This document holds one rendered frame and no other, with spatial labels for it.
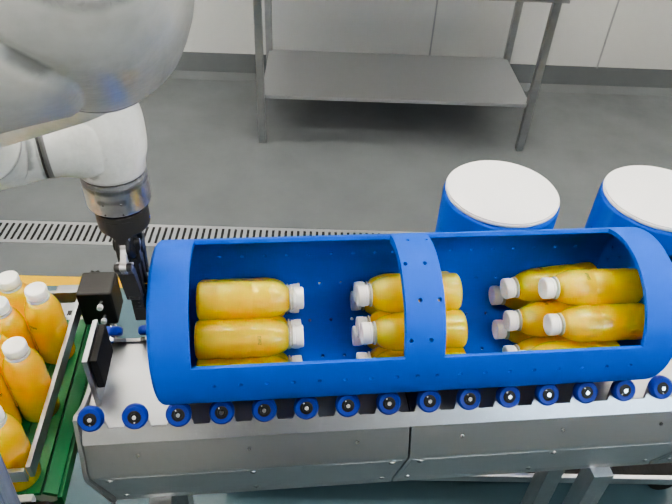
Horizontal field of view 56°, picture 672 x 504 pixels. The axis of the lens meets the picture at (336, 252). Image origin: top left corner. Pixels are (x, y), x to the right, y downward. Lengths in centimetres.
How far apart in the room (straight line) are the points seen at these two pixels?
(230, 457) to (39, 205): 241
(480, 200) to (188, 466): 88
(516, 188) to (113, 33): 142
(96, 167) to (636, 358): 90
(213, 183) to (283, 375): 245
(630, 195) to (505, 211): 34
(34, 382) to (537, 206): 114
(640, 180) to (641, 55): 314
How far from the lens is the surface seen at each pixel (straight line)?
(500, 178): 166
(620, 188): 175
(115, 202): 91
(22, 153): 85
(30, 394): 126
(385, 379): 107
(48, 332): 133
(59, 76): 31
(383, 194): 334
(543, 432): 133
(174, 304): 101
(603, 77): 486
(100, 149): 86
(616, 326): 122
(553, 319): 119
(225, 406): 117
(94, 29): 28
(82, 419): 121
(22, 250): 320
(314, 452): 124
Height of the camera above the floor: 192
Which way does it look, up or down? 40 degrees down
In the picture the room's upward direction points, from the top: 3 degrees clockwise
